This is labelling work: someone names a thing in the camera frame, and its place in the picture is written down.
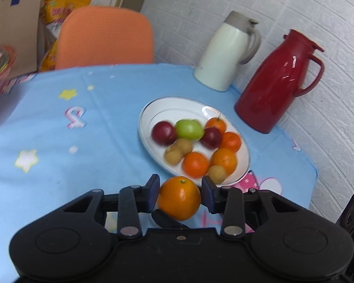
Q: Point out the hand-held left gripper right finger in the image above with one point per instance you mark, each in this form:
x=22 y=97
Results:
x=207 y=194

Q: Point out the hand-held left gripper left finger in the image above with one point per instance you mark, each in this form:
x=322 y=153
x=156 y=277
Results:
x=154 y=193

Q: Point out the large orange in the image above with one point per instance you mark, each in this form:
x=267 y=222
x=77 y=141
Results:
x=223 y=159
x=179 y=198

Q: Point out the small mandarin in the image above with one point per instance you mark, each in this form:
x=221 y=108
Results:
x=216 y=123
x=196 y=164
x=231 y=141

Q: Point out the red plum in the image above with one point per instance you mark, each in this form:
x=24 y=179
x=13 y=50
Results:
x=210 y=137
x=164 y=132

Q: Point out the green apple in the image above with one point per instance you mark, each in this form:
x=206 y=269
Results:
x=189 y=129

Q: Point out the white ceramic plate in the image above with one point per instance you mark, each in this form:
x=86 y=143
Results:
x=171 y=109

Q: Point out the blue printed tablecloth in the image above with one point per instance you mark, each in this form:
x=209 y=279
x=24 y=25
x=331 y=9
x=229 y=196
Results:
x=76 y=153

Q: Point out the red thermos jug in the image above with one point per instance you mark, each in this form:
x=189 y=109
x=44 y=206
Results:
x=271 y=85

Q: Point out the white thermos jug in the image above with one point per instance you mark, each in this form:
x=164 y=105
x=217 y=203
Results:
x=221 y=56

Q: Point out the orange chair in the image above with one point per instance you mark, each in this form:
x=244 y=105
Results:
x=106 y=38

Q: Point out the yellow plastic bag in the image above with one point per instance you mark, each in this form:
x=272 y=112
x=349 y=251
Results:
x=62 y=8

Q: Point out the cardboard box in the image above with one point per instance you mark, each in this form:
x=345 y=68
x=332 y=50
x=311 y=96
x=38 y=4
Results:
x=14 y=35

